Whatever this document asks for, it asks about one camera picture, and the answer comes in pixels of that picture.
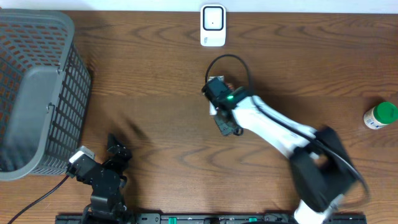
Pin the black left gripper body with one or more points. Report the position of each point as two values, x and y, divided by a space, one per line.
114 168

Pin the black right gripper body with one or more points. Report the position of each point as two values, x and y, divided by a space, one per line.
225 128

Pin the green lid jar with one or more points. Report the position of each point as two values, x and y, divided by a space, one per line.
380 115

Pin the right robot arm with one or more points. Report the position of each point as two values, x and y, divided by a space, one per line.
321 169

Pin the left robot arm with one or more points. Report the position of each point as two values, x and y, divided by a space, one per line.
106 179

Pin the dark grey plastic basket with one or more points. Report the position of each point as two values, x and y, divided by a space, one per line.
45 90

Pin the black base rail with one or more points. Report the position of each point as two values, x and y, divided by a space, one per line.
277 218

